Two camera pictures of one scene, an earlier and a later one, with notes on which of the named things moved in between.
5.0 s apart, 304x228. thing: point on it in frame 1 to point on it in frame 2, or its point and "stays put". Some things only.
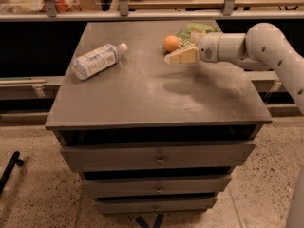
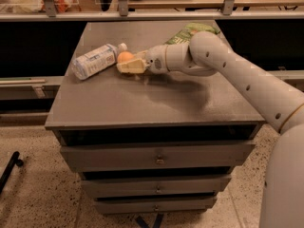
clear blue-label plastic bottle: (89, 64) stays put
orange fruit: (170, 43) to (124, 56)
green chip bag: (184, 35) stays put
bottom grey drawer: (114, 206) stays put
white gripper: (207, 47) to (156, 59)
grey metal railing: (51, 11) stays put
